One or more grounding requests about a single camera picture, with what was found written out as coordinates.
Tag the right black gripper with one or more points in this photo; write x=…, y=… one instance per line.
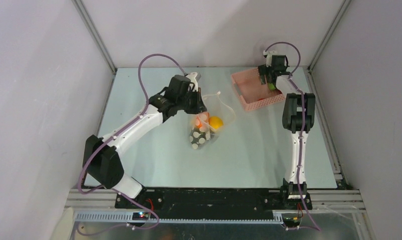
x=267, y=77

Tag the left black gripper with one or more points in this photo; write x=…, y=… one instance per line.
x=199, y=106

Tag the orange fruit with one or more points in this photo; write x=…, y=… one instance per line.
x=201, y=119

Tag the clear dotted zip top bag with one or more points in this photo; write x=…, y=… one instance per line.
x=205, y=128

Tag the yellow lemon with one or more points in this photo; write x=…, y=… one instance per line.
x=215, y=122

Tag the green cucumber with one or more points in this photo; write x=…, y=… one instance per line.
x=272, y=86

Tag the dark green avocado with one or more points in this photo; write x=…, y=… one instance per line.
x=198, y=138

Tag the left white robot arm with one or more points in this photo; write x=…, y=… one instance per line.
x=103, y=155

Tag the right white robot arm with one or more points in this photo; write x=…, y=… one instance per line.
x=297, y=117

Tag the pink plastic basket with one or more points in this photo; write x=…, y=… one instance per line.
x=251, y=93

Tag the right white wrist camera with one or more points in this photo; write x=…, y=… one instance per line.
x=268, y=56

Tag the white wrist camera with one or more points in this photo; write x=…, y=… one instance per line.
x=268, y=56
x=194, y=77

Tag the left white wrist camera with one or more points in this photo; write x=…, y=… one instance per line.
x=194, y=77

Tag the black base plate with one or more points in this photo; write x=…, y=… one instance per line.
x=228, y=204

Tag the aluminium frame rail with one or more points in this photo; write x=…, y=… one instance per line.
x=107, y=206

